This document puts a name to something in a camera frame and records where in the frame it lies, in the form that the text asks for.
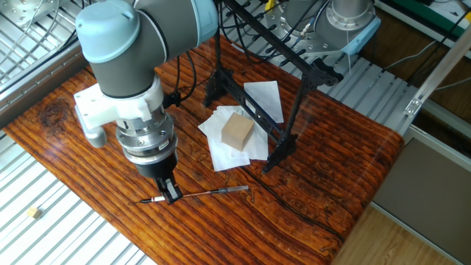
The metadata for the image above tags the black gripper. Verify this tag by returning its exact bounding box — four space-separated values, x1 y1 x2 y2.
135 150 184 204

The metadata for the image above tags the green board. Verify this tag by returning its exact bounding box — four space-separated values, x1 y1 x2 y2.
422 0 471 38

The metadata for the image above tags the large wooden block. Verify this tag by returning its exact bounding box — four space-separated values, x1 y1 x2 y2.
221 112 256 152

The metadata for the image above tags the black metal pen rack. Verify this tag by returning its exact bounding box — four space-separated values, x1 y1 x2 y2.
203 0 346 175

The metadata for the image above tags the white paper sheet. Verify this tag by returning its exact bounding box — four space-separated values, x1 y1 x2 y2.
209 132 270 172
242 80 285 125
197 105 247 148

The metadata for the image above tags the grey robot base column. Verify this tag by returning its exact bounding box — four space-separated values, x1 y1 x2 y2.
327 0 377 35

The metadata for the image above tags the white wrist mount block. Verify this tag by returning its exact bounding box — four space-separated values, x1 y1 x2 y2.
73 79 167 149

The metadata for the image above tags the white aluminium frame post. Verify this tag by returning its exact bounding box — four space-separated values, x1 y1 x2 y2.
403 26 471 119

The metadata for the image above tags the thin calligraphy brush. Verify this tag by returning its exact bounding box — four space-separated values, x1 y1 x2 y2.
140 185 252 205

